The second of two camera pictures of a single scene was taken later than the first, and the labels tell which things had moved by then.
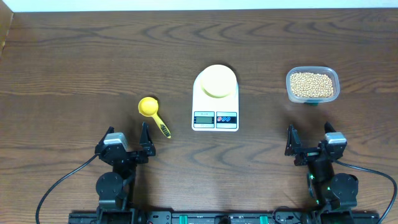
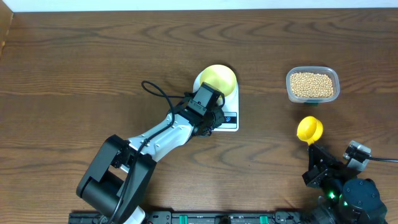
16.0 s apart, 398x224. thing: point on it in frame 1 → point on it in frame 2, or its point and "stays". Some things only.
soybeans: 310,84 stays
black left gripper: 146,147 → 217,118
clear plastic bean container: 313,84 stays
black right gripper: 293,148 → 318,172
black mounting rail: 180,217 stays
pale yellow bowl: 218,81 stays
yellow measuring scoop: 148,106 → 310,129
